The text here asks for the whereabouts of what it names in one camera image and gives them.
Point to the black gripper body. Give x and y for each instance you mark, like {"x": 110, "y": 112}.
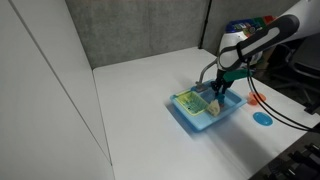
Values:
{"x": 222, "y": 79}

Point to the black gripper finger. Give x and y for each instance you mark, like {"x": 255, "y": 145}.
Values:
{"x": 226, "y": 90}
{"x": 216, "y": 88}

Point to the blue toy cup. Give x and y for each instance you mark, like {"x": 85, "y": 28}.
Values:
{"x": 221, "y": 101}

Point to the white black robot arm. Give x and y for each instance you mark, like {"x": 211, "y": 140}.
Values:
{"x": 256, "y": 41}

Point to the blue plastic plate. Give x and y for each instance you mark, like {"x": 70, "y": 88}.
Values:
{"x": 262, "y": 118}

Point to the grey toy faucet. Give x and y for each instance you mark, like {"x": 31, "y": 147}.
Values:
{"x": 201, "y": 85}

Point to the beige toy soap bottle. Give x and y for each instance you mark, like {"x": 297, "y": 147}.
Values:
{"x": 214, "y": 107}

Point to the green dish rack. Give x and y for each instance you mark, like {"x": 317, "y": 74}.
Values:
{"x": 191, "y": 103}

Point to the light blue toy sink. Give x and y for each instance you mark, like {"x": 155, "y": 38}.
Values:
{"x": 200, "y": 121}

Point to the colourful toy storage shelf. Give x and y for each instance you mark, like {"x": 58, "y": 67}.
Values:
{"x": 253, "y": 25}

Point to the black office chair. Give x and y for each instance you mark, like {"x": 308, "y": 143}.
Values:
{"x": 300, "y": 63}

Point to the black floor equipment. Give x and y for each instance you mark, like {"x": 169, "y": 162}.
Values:
{"x": 296, "y": 163}

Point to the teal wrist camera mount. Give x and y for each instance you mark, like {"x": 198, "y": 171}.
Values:
{"x": 238, "y": 75}

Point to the black partition post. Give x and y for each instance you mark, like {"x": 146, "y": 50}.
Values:
{"x": 205, "y": 23}

